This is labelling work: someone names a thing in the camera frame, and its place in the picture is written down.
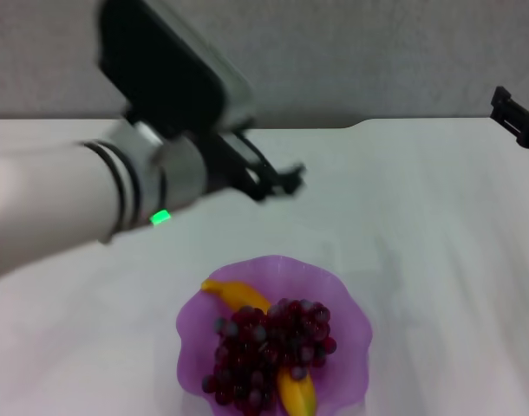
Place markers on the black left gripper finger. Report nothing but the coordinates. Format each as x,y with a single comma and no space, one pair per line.
290,171
290,186

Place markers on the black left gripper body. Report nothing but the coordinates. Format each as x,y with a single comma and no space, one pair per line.
234,169

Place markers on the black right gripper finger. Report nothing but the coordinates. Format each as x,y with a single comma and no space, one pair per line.
505,106

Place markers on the yellow banana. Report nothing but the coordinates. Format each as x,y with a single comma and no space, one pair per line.
238,292

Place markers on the dark red grape bunch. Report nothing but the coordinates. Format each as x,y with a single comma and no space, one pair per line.
264,346

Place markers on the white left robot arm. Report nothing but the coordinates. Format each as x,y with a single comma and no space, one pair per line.
73,190

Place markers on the purple wavy plastic bowl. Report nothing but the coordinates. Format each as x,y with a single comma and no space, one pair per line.
344,368

